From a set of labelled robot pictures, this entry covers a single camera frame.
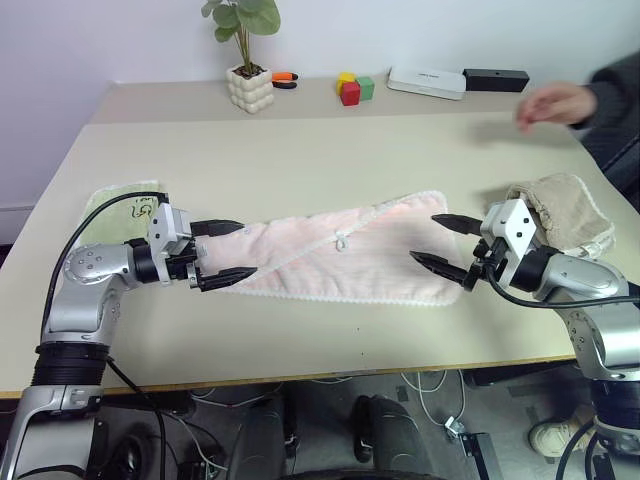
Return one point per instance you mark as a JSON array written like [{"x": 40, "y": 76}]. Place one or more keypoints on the person's dark sleeved forearm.
[{"x": 620, "y": 100}]

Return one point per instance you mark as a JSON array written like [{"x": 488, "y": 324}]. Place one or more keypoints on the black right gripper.
[{"x": 487, "y": 257}]

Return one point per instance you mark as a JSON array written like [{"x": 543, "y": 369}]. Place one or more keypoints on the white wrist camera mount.
[
  {"x": 161, "y": 227},
  {"x": 517, "y": 222}
]

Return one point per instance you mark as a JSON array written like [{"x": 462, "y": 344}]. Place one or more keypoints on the black table leg frame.
[{"x": 482, "y": 455}]

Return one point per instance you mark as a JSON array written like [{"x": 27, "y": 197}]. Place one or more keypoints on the green leafy plant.
[{"x": 227, "y": 15}]

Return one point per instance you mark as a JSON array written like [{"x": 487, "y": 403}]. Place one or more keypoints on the black long box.
[{"x": 495, "y": 80}]

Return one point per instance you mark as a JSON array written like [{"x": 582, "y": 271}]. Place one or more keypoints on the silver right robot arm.
[{"x": 585, "y": 272}]

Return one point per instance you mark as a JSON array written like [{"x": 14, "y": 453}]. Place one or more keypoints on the cream bubble plant pot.
[{"x": 250, "y": 95}]

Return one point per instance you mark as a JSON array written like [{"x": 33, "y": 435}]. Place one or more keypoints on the pink towel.
[{"x": 350, "y": 265}]

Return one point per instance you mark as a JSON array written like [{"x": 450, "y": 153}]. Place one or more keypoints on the white flat box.
[{"x": 425, "y": 82}]

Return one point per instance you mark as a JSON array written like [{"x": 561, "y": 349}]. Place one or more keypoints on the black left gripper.
[{"x": 181, "y": 260}]

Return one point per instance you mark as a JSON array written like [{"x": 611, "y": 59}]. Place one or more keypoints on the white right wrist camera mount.
[{"x": 517, "y": 222}]

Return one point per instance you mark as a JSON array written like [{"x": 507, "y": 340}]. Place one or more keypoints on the green cube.
[{"x": 366, "y": 89}]

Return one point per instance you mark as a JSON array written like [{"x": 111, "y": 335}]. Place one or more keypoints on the green folded towel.
[{"x": 100, "y": 227}]

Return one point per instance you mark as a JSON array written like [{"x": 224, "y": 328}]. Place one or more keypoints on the beige folded towel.
[{"x": 570, "y": 205}]

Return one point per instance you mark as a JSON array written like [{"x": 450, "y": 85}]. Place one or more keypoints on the dark rounded shape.
[
  {"x": 390, "y": 430},
  {"x": 260, "y": 440}
]

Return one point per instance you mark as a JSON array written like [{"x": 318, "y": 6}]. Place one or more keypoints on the person's bare hand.
[{"x": 560, "y": 102}]

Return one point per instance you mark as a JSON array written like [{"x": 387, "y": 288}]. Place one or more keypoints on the yellow cube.
[{"x": 345, "y": 78}]

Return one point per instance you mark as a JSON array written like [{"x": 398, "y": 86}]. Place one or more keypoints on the white shoe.
[{"x": 555, "y": 437}]

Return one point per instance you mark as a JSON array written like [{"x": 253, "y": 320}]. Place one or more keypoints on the red cube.
[{"x": 351, "y": 95}]

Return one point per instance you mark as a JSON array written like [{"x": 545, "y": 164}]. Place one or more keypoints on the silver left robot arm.
[{"x": 90, "y": 262}]

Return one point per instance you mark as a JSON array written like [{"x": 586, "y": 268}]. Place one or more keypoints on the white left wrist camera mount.
[{"x": 161, "y": 227}]

